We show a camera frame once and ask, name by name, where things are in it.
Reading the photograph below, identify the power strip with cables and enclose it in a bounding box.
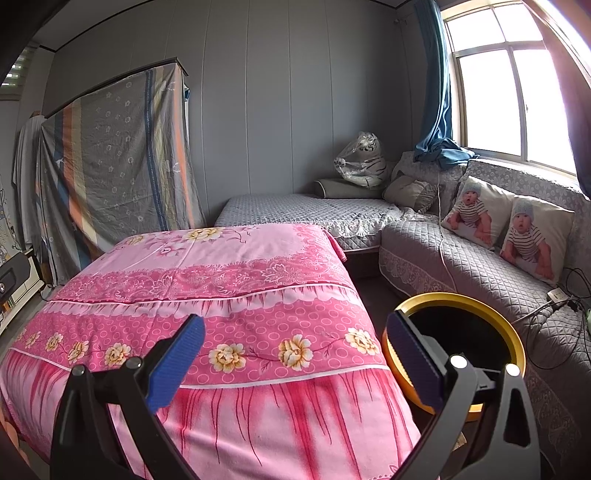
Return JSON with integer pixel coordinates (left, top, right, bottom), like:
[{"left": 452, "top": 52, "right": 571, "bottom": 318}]
[{"left": 510, "top": 268, "right": 591, "bottom": 370}]

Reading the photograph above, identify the grey quilted corner sofa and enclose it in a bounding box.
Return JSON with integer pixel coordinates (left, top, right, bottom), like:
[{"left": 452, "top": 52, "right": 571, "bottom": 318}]
[{"left": 215, "top": 152, "right": 591, "bottom": 480}]

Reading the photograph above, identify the yellow-rimmed black bin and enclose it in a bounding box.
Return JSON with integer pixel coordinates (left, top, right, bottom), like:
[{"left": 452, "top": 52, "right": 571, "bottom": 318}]
[{"left": 382, "top": 292, "right": 527, "bottom": 423}]

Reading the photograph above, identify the striped sheet covered wardrobe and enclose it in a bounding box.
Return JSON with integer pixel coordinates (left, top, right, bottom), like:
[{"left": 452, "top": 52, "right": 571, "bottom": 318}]
[{"left": 34, "top": 58, "right": 208, "bottom": 287}]

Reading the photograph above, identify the grey beige cushion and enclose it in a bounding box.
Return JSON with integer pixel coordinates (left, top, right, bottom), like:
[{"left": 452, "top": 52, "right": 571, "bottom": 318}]
[{"left": 382, "top": 174, "right": 444, "bottom": 214}]

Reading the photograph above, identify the grey bolster pillow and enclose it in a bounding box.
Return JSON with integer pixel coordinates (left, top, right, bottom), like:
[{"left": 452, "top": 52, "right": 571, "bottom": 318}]
[{"left": 314, "top": 178, "right": 384, "bottom": 200}]

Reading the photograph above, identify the dark blue curtain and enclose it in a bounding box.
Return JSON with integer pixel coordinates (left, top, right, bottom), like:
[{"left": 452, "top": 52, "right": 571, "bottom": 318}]
[{"left": 526, "top": 0, "right": 591, "bottom": 201}]

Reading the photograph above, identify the white cable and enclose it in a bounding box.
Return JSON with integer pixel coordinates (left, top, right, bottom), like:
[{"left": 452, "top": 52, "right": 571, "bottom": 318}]
[{"left": 434, "top": 182, "right": 455, "bottom": 273}]

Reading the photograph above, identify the small window with blind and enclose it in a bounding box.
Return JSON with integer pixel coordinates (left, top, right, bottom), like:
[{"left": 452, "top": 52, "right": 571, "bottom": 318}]
[{"left": 0, "top": 44, "right": 40, "bottom": 100}]

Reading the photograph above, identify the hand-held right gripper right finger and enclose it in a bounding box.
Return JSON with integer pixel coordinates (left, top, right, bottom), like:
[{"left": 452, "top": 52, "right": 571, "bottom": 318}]
[{"left": 385, "top": 310, "right": 541, "bottom": 480}]

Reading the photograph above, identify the baby print pillow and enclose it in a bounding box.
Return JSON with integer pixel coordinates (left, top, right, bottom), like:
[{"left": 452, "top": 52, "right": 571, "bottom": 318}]
[
  {"left": 441, "top": 175, "right": 514, "bottom": 250},
  {"left": 499, "top": 195, "right": 575, "bottom": 284}
]

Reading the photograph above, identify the cartoon wall poster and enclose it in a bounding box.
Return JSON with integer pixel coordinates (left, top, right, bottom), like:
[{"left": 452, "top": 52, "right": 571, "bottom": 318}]
[{"left": 0, "top": 175, "right": 24, "bottom": 266}]

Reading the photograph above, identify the white hanging cloth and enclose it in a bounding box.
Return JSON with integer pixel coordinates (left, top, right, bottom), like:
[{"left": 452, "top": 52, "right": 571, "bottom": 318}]
[{"left": 11, "top": 111, "right": 47, "bottom": 252}]

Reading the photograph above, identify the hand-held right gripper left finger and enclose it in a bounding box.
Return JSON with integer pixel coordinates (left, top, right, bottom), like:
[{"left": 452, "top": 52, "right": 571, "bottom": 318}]
[{"left": 50, "top": 314, "right": 207, "bottom": 480}]

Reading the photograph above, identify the cream cabinet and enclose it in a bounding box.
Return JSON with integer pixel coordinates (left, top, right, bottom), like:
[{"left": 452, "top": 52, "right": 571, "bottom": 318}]
[{"left": 0, "top": 249, "right": 44, "bottom": 335}]

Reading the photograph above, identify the pink floral blanket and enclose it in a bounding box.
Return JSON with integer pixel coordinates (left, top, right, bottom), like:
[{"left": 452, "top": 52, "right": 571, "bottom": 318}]
[{"left": 0, "top": 224, "right": 423, "bottom": 480}]

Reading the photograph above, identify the tiger plush in plastic bag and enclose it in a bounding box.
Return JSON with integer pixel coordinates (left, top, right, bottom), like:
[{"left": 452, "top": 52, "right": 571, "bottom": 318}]
[{"left": 333, "top": 131, "right": 387, "bottom": 188}]

